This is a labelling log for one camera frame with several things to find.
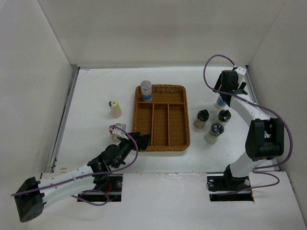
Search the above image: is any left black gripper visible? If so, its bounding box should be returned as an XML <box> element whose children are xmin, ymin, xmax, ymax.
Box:
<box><xmin>114</xmin><ymin>132</ymin><xmax>150</xmax><ymax>168</ymax></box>

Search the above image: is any black knob cap spice jar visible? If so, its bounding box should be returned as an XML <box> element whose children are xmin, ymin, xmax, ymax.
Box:
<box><xmin>217</xmin><ymin>110</ymin><xmax>232</xmax><ymax>126</ymax></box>

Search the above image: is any black cap seasoning jar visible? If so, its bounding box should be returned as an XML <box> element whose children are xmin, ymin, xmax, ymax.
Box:
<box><xmin>193</xmin><ymin>109</ymin><xmax>209</xmax><ymax>129</ymax></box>

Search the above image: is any yellow cap shaker bottle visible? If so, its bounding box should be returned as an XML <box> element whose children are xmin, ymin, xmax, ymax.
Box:
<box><xmin>108</xmin><ymin>100</ymin><xmax>122</xmax><ymax>118</ymax></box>

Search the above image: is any clear lid black grinder jar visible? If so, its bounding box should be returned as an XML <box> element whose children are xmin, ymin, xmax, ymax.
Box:
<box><xmin>204</xmin><ymin>123</ymin><xmax>224</xmax><ymax>145</ymax></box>

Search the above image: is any pink cap shaker bottle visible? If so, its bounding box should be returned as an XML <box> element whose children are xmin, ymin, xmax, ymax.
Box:
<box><xmin>109</xmin><ymin>127</ymin><xmax>116</xmax><ymax>138</ymax></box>

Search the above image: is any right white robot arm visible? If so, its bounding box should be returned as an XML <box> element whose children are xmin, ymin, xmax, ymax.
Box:
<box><xmin>214</xmin><ymin>70</ymin><xmax>284</xmax><ymax>192</ymax></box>

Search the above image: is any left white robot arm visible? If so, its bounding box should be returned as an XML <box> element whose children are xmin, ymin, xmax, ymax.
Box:
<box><xmin>12</xmin><ymin>132</ymin><xmax>151</xmax><ymax>222</ymax></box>

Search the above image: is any brown wicker divided tray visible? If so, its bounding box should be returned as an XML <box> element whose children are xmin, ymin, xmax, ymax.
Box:
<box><xmin>132</xmin><ymin>84</ymin><xmax>190</xmax><ymax>152</ymax></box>

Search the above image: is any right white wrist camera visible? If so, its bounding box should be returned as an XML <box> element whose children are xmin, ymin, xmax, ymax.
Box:
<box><xmin>234</xmin><ymin>67</ymin><xmax>247</xmax><ymax>76</ymax></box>

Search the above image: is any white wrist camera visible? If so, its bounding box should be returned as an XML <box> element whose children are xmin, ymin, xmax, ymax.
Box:
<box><xmin>112</xmin><ymin>123</ymin><xmax>128</xmax><ymax>139</ymax></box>
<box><xmin>234</xmin><ymin>67</ymin><xmax>247</xmax><ymax>76</ymax></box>

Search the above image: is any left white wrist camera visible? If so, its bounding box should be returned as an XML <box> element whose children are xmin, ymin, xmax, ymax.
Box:
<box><xmin>112</xmin><ymin>123</ymin><xmax>128</xmax><ymax>139</ymax></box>

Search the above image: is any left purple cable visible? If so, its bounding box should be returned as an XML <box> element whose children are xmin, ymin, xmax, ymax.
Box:
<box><xmin>10</xmin><ymin>124</ymin><xmax>139</xmax><ymax>207</ymax></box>

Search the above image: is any purple cable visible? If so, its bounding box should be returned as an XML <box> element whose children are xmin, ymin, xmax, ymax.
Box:
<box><xmin>202</xmin><ymin>54</ymin><xmax>294</xmax><ymax>192</ymax></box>
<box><xmin>10</xmin><ymin>124</ymin><xmax>139</xmax><ymax>207</ymax></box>

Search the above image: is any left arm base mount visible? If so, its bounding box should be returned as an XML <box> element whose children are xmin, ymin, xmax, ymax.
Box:
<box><xmin>78</xmin><ymin>174</ymin><xmax>123</xmax><ymax>203</ymax></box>

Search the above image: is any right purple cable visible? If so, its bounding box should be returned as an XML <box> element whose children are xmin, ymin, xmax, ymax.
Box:
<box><xmin>202</xmin><ymin>54</ymin><xmax>294</xmax><ymax>192</ymax></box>

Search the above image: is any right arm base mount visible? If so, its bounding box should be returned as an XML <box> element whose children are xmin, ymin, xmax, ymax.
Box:
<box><xmin>206</xmin><ymin>173</ymin><xmax>254</xmax><ymax>202</ymax></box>

